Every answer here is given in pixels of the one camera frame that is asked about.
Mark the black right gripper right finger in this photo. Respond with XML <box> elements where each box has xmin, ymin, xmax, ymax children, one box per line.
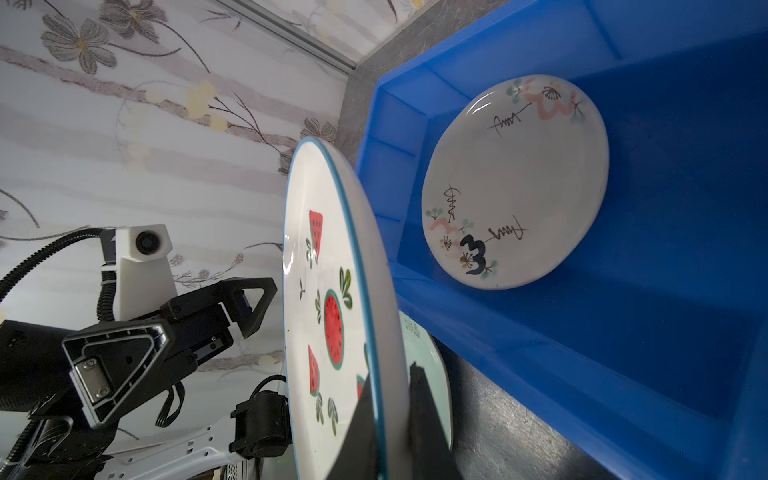
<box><xmin>408</xmin><ymin>363</ymin><xmax>462</xmax><ymax>480</ymax></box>

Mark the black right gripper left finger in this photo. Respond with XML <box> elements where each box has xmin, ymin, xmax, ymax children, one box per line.
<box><xmin>326</xmin><ymin>392</ymin><xmax>379</xmax><ymax>480</ymax></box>

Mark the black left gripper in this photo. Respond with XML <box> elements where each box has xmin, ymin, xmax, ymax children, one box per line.
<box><xmin>62</xmin><ymin>277</ymin><xmax>277</xmax><ymax>429</ymax></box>

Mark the light green ceramic plate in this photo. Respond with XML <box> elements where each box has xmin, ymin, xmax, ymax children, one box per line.
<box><xmin>399</xmin><ymin>311</ymin><xmax>453</xmax><ymax>448</ymax></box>

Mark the white watermelon pattern plate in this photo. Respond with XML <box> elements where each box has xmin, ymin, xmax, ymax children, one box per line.
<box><xmin>282</xmin><ymin>137</ymin><xmax>413</xmax><ymax>479</ymax></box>

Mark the white plate with pink pattern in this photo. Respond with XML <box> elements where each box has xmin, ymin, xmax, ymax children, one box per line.
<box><xmin>421</xmin><ymin>74</ymin><xmax>609</xmax><ymax>290</ymax></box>

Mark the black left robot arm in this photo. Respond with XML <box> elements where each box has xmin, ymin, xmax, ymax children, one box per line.
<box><xmin>1</xmin><ymin>278</ymin><xmax>292</xmax><ymax>479</ymax></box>

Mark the blue plastic bin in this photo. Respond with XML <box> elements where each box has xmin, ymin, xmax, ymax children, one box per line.
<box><xmin>357</xmin><ymin>1</ymin><xmax>767</xmax><ymax>479</ymax></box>

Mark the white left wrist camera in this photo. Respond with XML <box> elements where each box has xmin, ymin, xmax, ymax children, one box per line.
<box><xmin>113</xmin><ymin>224</ymin><xmax>177</xmax><ymax>321</ymax></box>

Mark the black corrugated cable conduit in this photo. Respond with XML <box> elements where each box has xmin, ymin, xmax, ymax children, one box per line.
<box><xmin>0</xmin><ymin>227</ymin><xmax>118</xmax><ymax>322</ymax></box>

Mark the aluminium corner frame post left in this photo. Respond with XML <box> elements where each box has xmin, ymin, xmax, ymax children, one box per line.
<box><xmin>218</xmin><ymin>0</ymin><xmax>357</xmax><ymax>75</ymax></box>

